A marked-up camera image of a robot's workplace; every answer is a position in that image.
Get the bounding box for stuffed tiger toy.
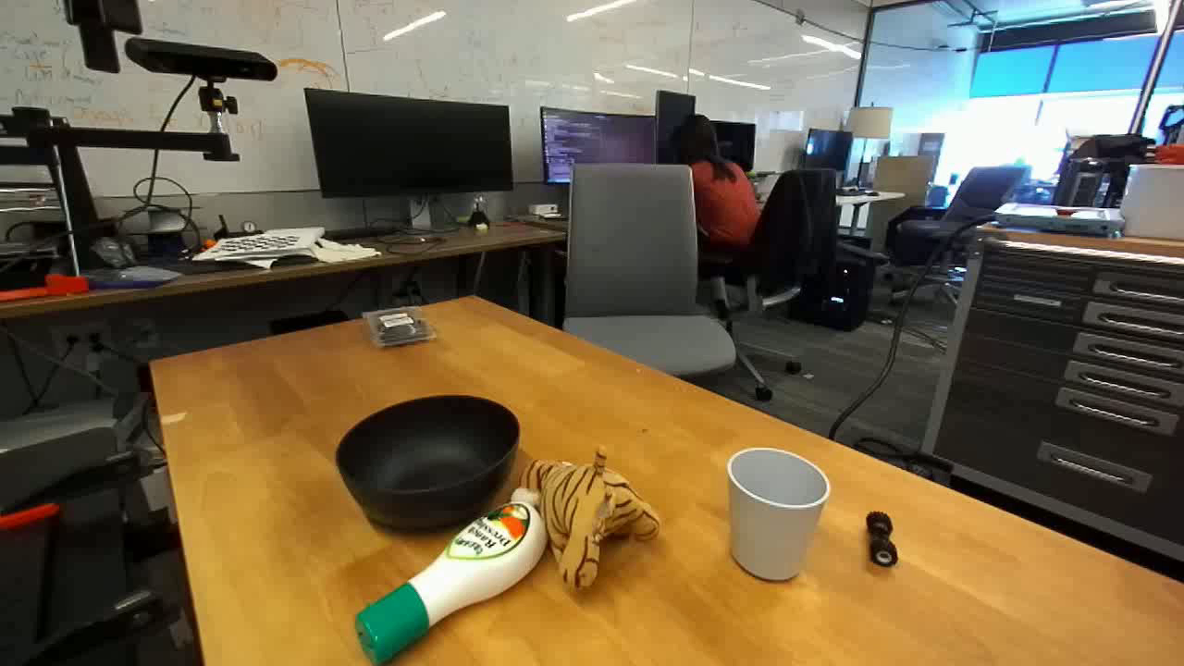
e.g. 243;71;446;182
522;451;659;591

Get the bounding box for black bowl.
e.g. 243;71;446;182
336;398;522;532

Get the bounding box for grey office chair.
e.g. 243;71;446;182
562;165;738;377

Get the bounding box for wooden back desk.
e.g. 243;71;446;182
0;221;565;324

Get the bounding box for person in red shirt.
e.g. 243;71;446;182
671;115;763;253

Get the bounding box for lit computer monitor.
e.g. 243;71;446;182
541;107;657;184

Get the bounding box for white ranch dressing bottle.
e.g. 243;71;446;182
356;489;549;666

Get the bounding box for black office chair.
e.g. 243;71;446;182
700;166;844;405

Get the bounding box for white plastic cup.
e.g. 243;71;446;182
727;447;832;583

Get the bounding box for black computer monitor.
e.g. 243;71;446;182
303;91;516;232

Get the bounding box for dark blue office chair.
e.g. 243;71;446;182
886;165;1030;309

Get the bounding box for papers on desk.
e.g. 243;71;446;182
196;228;379;272

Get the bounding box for grey drawer cabinet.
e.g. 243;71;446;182
924;232;1184;563

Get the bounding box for small black double ring object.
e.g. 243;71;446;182
867;511;901;565

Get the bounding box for black camera on stand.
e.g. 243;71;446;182
126;38;278;161

